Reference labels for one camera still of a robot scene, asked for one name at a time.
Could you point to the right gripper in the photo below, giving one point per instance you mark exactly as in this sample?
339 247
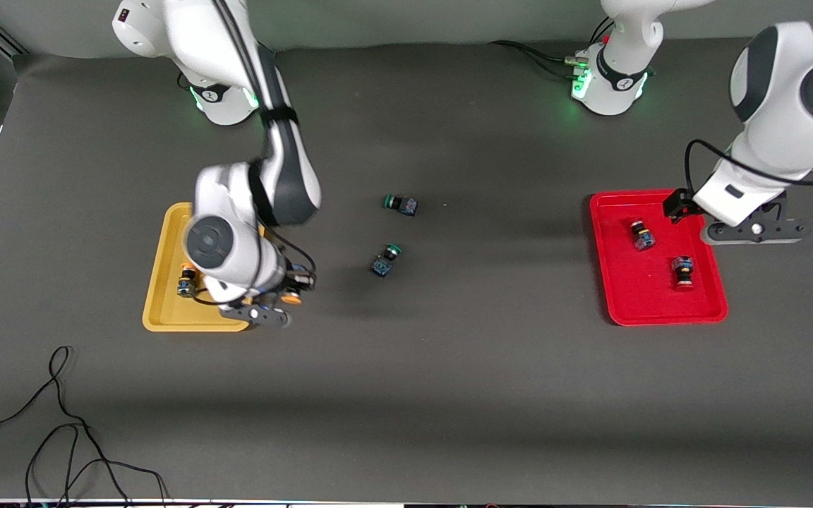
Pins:
296 283

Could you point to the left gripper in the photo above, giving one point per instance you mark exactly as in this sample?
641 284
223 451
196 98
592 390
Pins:
677 204

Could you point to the red push button switch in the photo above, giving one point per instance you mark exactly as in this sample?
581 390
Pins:
641 236
683 271

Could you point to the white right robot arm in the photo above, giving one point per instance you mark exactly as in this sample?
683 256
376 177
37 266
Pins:
230 197

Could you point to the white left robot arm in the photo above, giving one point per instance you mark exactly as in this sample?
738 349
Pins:
787 106

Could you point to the red plastic tray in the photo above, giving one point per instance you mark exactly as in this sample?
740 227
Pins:
653 296

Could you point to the yellow plastic tray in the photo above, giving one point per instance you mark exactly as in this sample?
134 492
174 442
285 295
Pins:
166 310

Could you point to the dark grey table cloth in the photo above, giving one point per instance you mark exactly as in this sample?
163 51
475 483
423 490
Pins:
449 388

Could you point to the green push button switch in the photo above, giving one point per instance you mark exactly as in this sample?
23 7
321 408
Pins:
401 204
385 262

